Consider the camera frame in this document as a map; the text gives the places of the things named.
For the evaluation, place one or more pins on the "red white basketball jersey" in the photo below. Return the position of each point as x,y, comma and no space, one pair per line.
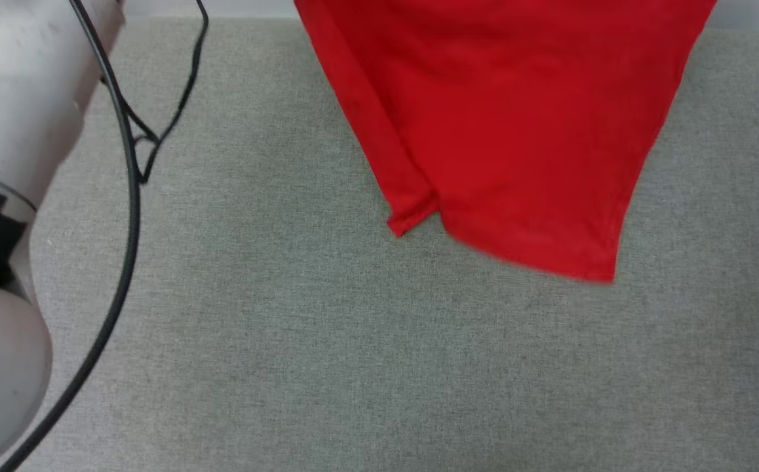
517,131

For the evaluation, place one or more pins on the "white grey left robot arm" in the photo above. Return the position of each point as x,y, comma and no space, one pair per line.
12,78

